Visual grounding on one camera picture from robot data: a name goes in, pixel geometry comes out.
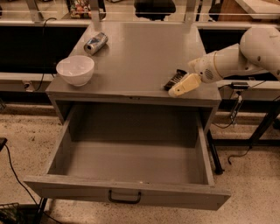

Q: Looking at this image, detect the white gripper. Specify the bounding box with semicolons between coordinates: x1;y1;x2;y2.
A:
168;52;218;97

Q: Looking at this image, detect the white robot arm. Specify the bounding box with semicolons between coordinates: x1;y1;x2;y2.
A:
168;26;280;97

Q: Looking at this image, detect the grey wooden drawer cabinet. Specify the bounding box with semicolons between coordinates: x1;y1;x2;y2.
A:
47;22;221;138

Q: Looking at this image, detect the open grey top drawer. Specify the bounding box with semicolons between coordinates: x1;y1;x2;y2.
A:
24;103;232;212

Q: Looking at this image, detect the black office chair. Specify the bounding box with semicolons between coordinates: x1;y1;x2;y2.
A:
134;0;176;21

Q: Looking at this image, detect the black metal stand leg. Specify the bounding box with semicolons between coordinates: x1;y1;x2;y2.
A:
206;130;224;175

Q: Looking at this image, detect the silver blue soda can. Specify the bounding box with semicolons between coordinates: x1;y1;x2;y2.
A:
84;32;109;55

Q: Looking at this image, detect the white ceramic bowl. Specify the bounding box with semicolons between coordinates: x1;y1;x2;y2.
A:
56;55;95;87

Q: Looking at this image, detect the colourful snack bag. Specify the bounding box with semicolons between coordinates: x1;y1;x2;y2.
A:
70;0;91;19

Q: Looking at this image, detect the black cable right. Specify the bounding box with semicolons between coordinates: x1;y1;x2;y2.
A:
211;83;252;166

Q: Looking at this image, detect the black drawer handle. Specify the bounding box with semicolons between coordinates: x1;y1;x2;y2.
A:
108;190;142;205

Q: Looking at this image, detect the black floor cable left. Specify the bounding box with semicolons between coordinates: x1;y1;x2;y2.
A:
3;143;64;224

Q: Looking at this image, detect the black wire basket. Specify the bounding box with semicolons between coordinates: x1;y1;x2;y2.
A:
0;203;20;224

